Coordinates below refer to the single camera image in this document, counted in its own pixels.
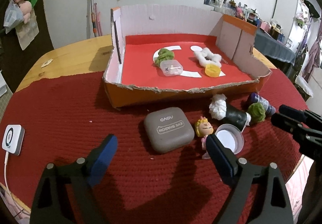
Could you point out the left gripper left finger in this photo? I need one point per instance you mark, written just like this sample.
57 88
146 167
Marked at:
51 202

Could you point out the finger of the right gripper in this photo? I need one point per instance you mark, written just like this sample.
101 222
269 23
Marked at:
296 113
307 133

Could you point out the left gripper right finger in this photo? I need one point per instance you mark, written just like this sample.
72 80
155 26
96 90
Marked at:
271 203

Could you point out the clear round jar lid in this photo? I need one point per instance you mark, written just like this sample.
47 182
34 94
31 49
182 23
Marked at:
230 137

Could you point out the green scrunchie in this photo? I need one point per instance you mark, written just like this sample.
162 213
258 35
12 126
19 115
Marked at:
164 54
257 113

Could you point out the dark blue bottle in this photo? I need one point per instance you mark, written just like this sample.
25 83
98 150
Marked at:
256 98

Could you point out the grey eye shadow case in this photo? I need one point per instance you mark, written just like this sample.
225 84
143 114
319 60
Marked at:
168 129

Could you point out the yellow bottle cap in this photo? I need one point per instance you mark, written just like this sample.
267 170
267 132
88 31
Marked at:
212 70

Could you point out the white fluffy star hair clip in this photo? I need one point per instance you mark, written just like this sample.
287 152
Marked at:
205 57

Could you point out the clear small plastic box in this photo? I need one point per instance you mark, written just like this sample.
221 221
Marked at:
171 68

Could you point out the blonde girl figurine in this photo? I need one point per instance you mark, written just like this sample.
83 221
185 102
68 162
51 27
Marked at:
202 129

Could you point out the black and white plush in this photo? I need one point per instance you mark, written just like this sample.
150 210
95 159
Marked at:
225 113

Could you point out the red knitted table cloth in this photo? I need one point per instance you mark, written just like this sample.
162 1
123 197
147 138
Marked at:
65 118

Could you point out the white square charger device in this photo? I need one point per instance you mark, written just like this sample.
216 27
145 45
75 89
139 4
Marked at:
13 138

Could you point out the black clothed side table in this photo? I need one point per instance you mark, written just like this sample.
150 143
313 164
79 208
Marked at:
272 48

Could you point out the white refrigerator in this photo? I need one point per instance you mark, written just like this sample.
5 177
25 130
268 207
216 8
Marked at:
291 16

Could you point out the small tag on table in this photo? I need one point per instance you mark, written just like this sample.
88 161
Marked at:
46 63

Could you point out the cardboard box with red bottom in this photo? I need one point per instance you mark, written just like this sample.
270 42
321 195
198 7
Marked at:
140 31

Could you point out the metal stick with orange tip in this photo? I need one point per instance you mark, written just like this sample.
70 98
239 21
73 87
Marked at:
93 18

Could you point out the plastic bag on door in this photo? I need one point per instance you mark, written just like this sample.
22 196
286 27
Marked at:
13 17

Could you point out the pink plush toys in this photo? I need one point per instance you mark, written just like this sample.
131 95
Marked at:
26 8

